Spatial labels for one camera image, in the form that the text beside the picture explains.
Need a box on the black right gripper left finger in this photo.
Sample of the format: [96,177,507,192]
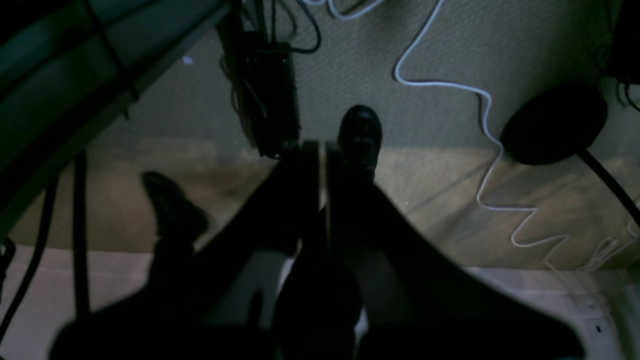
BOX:
[50,141,319,360]

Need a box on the white cable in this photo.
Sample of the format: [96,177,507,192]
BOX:
[310,0,640,273]

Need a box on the black round stand base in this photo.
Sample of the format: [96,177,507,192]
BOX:
[500,82,609,166]

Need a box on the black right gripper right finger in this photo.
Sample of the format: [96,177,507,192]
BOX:
[326,143,586,360]

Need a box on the patterned tablecloth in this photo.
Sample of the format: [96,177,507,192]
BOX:
[1,248,639,360]

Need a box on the black power adapter box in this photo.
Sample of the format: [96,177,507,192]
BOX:
[216,8,301,159]

